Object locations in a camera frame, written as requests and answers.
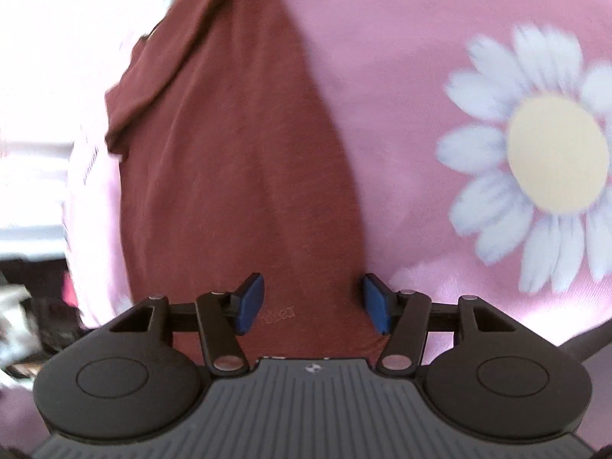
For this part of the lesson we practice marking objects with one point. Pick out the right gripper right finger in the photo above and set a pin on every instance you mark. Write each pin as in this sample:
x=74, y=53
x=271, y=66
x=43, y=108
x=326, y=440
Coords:
x=402, y=317

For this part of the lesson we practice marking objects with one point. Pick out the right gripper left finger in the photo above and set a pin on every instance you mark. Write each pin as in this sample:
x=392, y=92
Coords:
x=222, y=317

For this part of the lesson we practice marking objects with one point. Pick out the dark red knit sweater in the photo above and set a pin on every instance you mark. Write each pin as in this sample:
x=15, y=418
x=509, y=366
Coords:
x=230, y=164

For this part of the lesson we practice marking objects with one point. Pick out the pink floral bed sheet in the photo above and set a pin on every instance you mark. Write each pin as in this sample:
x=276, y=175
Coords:
x=478, y=133

